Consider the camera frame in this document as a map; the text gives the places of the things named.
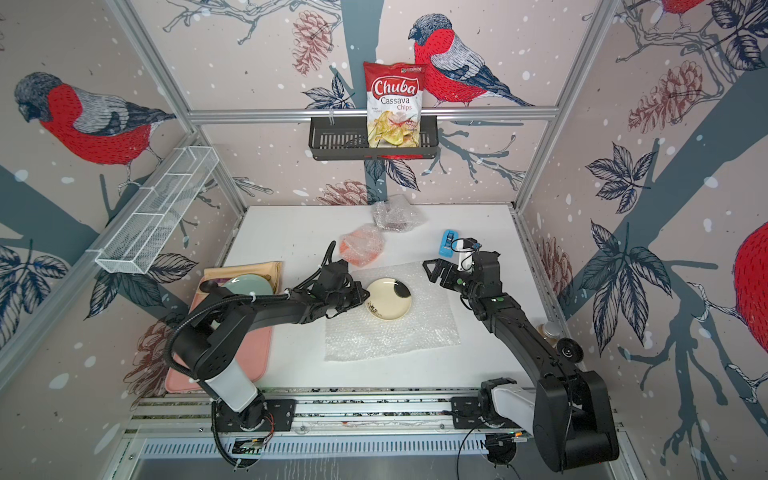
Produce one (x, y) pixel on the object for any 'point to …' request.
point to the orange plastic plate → (361, 246)
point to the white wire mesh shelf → (133, 251)
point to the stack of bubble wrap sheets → (428, 324)
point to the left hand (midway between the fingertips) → (376, 290)
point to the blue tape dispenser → (445, 250)
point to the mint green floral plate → (247, 283)
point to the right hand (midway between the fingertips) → (434, 265)
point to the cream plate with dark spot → (390, 298)
